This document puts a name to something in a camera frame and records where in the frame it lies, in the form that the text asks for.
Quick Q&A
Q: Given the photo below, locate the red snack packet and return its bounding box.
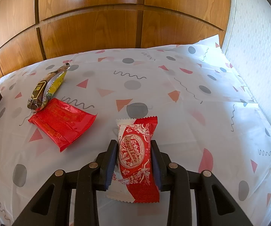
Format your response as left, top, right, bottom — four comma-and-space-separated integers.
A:
28, 98, 97, 152

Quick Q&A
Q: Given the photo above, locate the red white Angel Love packet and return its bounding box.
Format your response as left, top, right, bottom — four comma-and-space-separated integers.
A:
106, 116, 159, 203

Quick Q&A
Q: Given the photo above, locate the wooden wall cabinet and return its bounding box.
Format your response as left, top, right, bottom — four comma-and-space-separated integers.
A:
0, 0, 231, 78

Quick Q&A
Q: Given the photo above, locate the dark brown chocolate packet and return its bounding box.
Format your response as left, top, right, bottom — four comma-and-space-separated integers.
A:
27, 63, 70, 113

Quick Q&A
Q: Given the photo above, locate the patterned white tablecloth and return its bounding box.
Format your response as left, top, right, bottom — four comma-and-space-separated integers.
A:
0, 38, 271, 225

